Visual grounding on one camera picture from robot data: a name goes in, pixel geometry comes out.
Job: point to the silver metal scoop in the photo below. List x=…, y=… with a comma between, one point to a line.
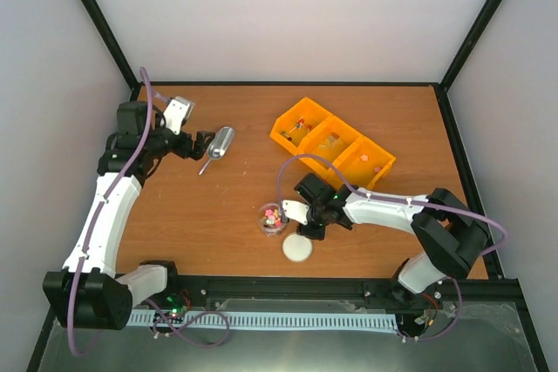
x=218, y=146

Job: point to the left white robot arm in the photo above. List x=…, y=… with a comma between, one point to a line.
x=86, y=292

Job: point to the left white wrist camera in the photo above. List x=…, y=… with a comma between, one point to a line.
x=177, y=113

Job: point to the black front rail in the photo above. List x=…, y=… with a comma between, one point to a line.
x=370, y=293

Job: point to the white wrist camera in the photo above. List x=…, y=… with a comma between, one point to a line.
x=177, y=113
x=295, y=210

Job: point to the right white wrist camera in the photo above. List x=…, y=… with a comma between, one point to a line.
x=295, y=210

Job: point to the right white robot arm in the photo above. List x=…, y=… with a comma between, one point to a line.
x=452, y=238

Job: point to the light blue cable duct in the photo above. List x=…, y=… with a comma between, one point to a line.
x=265, y=321

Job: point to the orange three-compartment bin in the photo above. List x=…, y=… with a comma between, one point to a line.
x=360, y=160

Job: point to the white round lid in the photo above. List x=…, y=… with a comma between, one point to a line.
x=297, y=248

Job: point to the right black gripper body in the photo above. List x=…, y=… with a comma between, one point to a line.
x=318, y=233

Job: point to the clear glass bowl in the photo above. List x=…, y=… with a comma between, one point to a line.
x=271, y=232

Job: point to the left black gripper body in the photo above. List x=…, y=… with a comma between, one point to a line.
x=183, y=150

